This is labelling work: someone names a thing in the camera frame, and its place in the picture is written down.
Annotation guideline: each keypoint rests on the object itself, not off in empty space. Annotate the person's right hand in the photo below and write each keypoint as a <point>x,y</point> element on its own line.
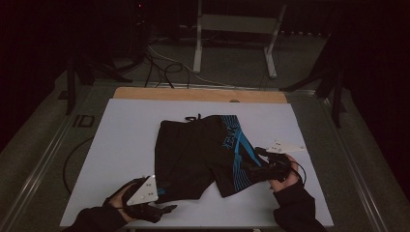
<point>288,182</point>

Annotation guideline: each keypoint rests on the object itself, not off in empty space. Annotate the white table mat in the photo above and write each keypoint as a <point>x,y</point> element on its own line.
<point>129,129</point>

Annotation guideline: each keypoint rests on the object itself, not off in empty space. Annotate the white metal stand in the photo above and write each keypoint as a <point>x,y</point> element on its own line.
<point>237,23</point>

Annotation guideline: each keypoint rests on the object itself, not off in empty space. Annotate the black shorts with blue print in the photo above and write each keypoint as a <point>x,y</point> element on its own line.
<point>190,154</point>

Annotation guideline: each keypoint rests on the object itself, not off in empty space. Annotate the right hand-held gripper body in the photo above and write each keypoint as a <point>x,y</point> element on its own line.
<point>283,147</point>

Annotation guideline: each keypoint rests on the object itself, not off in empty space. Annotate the person's left hand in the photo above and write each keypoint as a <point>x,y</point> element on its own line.
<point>116,200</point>

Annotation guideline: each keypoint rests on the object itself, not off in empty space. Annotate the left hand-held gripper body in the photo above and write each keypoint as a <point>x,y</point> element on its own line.
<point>143,191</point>

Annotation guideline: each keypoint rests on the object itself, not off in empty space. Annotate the black tripod stand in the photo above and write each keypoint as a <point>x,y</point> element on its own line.
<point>336,96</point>
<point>71,87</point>

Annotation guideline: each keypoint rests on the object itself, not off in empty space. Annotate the metal floor rail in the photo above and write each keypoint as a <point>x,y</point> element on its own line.
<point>35,174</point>
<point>351,161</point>

